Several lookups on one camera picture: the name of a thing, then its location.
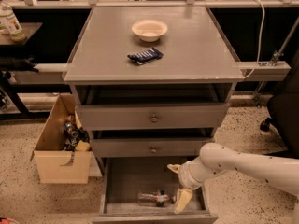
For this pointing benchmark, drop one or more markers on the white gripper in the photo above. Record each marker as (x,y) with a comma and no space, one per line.
(186,175)

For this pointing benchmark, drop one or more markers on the clear plastic water bottle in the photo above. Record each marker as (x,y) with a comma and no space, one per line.
(157,198)

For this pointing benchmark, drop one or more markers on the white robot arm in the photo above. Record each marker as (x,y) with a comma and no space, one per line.
(215,159)

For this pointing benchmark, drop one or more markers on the middle grey drawer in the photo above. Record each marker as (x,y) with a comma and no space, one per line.
(148,147)

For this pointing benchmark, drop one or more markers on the bottom open grey drawer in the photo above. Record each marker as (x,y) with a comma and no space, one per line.
(126,178)

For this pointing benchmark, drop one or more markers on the top grey drawer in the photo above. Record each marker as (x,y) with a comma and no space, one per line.
(151,116)

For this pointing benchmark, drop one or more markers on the grey drawer cabinet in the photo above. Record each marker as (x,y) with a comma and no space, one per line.
(197,67)

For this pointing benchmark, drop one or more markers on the green label spray bottle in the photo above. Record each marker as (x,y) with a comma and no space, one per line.
(11,23)

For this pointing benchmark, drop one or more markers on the yellow sponge in box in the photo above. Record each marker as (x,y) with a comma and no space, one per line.
(82,146)

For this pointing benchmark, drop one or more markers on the cardboard box on floor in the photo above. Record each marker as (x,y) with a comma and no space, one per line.
(54,164)

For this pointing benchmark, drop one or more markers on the black office chair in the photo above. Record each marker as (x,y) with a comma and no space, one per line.
(283,109)

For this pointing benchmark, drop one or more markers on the dark blue snack packet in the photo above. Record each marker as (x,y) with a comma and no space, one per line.
(145,56)

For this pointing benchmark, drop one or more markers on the white paper bowl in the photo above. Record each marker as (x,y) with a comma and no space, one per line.
(149,30)

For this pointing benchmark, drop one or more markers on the black side table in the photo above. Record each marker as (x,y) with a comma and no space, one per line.
(9,65)

